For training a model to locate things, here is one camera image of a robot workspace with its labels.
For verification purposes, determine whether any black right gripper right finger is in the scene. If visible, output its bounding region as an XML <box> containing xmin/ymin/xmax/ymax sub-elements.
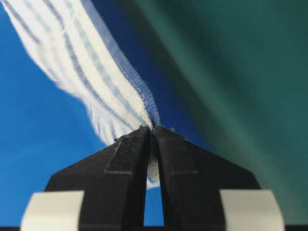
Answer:
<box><xmin>153</xmin><ymin>126</ymin><xmax>286</xmax><ymax>231</ymax></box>

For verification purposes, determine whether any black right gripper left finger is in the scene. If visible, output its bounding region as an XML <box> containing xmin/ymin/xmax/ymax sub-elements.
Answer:
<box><xmin>20</xmin><ymin>127</ymin><xmax>150</xmax><ymax>231</ymax></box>

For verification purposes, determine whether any white blue striped towel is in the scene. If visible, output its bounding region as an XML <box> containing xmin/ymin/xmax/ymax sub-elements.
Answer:
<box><xmin>0</xmin><ymin>0</ymin><xmax>161</xmax><ymax>190</ymax></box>

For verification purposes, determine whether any blue table cloth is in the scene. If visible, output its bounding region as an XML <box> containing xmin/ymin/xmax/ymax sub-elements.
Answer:
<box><xmin>0</xmin><ymin>0</ymin><xmax>208</xmax><ymax>227</ymax></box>

